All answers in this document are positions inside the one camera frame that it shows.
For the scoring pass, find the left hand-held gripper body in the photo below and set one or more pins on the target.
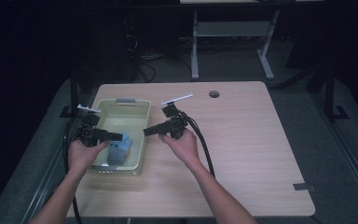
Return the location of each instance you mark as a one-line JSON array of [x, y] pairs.
[[88, 133]]

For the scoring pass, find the pale yellow plastic basket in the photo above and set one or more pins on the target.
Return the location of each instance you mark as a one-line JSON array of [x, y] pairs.
[[118, 123]]

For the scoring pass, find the grey tape strip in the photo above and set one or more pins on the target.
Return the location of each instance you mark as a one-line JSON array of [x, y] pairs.
[[303, 187]]

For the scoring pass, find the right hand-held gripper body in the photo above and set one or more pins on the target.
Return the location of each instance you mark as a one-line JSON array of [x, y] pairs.
[[177, 126]]

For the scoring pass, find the person's left hand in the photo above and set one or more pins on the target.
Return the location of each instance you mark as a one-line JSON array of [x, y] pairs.
[[80, 157]]

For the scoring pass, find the black metal stand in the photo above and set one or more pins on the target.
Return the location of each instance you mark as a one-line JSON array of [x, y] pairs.
[[330, 93], [73, 93]]

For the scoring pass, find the person's right hand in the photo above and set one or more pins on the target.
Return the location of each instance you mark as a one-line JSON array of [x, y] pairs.
[[183, 149]]

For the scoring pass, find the blue glove with dark dots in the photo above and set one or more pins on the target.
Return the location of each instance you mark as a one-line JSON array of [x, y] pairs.
[[121, 144]]

